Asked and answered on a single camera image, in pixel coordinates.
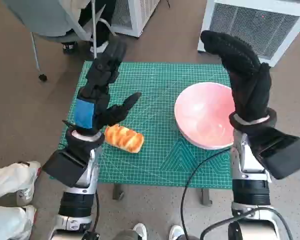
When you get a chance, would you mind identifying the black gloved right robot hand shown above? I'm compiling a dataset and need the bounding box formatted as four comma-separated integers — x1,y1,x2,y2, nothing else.
200,30,273,123

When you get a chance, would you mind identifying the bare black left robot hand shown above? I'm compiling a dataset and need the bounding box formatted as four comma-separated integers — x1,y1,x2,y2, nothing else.
73,37,143,132

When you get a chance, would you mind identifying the pink bowl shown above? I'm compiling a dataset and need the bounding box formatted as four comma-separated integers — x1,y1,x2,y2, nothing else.
174,81,237,150

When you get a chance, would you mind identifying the braided toy bread loaf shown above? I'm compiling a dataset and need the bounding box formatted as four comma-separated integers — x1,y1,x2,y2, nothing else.
104,124,145,153

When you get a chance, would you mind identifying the green cutting mat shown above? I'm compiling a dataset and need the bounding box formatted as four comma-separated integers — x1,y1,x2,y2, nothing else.
49,61,235,190

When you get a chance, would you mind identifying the large white mesh cabinet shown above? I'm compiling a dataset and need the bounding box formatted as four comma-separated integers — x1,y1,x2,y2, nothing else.
197,0,300,68

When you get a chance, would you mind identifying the seated person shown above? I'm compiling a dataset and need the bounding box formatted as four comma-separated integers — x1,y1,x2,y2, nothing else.
59,0,118,55

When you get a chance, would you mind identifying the small white mesh cabinet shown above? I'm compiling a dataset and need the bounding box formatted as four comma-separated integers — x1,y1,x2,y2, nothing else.
107,0,161,38

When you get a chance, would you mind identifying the grey office chair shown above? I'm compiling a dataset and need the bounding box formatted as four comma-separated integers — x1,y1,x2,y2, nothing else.
2,0,121,82

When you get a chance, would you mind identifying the grey table leg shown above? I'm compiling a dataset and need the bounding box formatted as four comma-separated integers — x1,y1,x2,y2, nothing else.
201,187,213,206
112,184,125,201

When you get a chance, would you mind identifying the person in white trousers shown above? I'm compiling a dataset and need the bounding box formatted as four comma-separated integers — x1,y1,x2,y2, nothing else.
0,161,43,240

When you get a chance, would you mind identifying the white shoe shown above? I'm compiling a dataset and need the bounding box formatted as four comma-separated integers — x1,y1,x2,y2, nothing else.
132,223,148,240
169,224,185,240

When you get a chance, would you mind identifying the small black box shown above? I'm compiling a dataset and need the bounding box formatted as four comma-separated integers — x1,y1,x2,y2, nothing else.
81,231,101,240

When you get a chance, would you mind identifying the grey round robot part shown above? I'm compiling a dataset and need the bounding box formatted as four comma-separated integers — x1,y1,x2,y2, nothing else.
113,229,138,240

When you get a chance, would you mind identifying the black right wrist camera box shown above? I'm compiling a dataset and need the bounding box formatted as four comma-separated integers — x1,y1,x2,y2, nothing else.
249,127,300,180

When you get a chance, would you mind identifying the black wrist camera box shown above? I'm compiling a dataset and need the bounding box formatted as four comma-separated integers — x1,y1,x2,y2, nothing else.
249,127,300,180
41,149,88,188

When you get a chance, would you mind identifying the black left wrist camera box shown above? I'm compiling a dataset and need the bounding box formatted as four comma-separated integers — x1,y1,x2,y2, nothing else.
41,149,88,188

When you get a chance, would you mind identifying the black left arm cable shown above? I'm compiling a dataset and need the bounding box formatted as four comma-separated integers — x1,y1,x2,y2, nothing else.
91,189,102,232

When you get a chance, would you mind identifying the looped black cable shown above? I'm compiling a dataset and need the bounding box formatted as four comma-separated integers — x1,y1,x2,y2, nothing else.
199,207,295,240

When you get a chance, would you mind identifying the long black cable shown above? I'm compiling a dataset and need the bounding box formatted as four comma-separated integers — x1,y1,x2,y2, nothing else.
180,149,232,240

